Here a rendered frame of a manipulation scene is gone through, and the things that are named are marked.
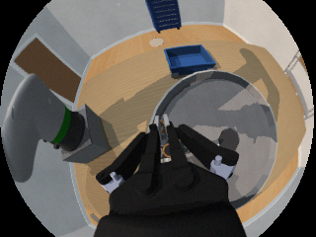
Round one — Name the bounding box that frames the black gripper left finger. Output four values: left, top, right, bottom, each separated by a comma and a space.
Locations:
96, 116, 162, 197

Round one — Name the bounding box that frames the blue plastic crate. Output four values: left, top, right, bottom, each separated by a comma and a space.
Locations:
164, 44, 216, 78

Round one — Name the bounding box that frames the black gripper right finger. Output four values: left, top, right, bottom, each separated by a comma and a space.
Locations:
163, 114, 239, 193

